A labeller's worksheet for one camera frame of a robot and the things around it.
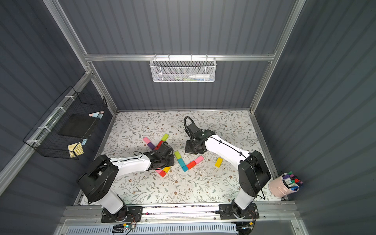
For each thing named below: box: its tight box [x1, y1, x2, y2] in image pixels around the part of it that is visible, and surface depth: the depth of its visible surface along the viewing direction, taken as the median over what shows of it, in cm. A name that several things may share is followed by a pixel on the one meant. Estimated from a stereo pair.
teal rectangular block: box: [177, 158, 186, 168], surface depth 93 cm
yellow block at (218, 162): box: [214, 157, 224, 168], surface depth 93 cm
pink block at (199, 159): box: [194, 155, 205, 165], surface depth 95 cm
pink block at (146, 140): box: [142, 137, 151, 145], surface depth 104 cm
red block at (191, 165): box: [186, 160, 197, 170], surface depth 93 cm
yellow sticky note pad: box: [67, 141, 85, 159], surface depth 65 cm
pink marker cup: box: [268, 172, 301, 198], surface depth 73 cm
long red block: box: [154, 140, 165, 150], surface depth 101 cm
